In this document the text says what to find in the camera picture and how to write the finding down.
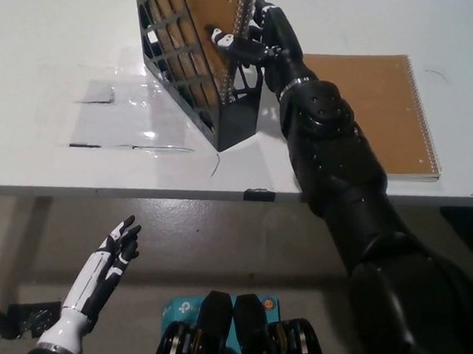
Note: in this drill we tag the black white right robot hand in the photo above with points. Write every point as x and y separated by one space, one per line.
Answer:
283 53

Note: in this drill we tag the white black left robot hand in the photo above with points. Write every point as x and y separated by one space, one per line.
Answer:
88 284

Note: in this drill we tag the brown spiral notebook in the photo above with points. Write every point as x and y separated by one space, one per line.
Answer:
390 99
208 15

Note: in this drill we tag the black lattice book holder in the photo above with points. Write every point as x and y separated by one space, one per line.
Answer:
238 124

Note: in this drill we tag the black table foot plate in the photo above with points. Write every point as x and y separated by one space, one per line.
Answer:
28 320

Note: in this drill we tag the black tape on table edge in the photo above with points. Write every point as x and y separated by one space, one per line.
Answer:
259 194

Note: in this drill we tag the transparent plastic sheet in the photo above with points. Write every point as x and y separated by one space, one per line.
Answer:
130 119

